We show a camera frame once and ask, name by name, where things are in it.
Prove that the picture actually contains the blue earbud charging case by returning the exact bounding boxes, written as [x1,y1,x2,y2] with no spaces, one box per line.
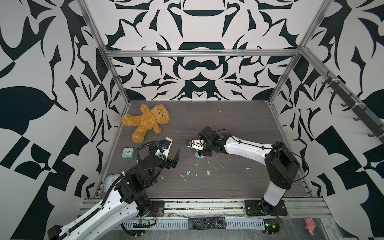
[195,152,205,159]

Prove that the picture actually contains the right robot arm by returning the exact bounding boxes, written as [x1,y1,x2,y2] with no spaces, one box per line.
[186,134,300,209]

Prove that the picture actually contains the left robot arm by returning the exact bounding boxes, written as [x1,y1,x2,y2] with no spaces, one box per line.
[48,152,180,240]

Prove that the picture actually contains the green alarm clock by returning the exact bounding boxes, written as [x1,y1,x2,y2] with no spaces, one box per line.
[122,147,135,159]

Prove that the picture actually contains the brown teddy bear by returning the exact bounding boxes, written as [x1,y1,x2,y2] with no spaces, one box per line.
[121,105,171,144]

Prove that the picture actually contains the circuit board left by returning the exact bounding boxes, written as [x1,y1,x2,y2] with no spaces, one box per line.
[133,218,157,228]

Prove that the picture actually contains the black remote control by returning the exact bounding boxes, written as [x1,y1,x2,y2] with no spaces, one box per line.
[188,217,227,231]

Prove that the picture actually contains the green circuit board right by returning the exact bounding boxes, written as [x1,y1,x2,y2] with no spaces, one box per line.
[263,222,281,236]

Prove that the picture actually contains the pink small toy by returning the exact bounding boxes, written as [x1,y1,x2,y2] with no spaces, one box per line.
[304,218,316,236]

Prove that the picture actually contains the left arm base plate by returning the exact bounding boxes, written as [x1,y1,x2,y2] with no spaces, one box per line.
[148,201,165,218]

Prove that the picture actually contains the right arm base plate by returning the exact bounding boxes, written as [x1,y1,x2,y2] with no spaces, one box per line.
[244,199,288,217]

